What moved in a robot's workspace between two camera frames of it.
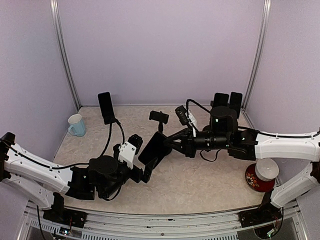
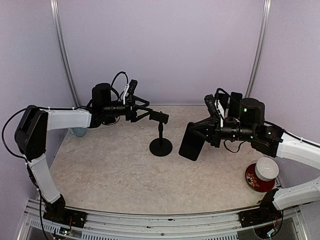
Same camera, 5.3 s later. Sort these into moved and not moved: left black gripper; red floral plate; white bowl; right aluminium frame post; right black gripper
Moved: left black gripper; right black gripper
Not moved: white bowl; red floral plate; right aluminium frame post
